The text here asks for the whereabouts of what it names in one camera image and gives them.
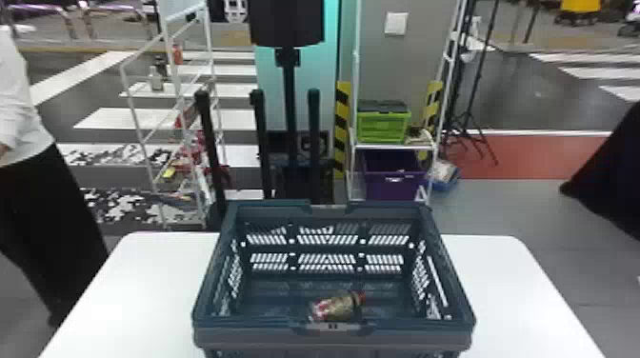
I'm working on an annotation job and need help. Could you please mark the purple crate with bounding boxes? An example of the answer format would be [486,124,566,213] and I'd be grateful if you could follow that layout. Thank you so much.
[361,149,430,202]

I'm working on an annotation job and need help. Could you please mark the white shelf trolley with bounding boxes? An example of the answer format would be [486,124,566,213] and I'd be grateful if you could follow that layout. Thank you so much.
[346,0,475,206]

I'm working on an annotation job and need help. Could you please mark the green crate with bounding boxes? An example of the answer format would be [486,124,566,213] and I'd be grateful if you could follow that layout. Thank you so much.
[356,99,412,145]

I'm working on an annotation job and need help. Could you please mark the brown bottle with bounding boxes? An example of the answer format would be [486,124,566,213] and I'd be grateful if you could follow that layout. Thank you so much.
[309,290,367,322]

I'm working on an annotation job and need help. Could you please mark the blue basket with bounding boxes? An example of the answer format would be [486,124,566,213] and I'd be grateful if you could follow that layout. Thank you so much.
[190,199,478,358]

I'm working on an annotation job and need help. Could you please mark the black tripod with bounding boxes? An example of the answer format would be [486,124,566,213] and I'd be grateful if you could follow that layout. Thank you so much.
[439,0,501,167]

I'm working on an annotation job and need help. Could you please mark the person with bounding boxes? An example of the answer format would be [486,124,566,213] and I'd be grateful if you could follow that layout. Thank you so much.
[0,25,110,328]
[559,101,640,241]

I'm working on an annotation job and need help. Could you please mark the white wire rack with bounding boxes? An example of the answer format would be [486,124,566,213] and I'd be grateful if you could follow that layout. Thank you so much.
[118,0,232,230]

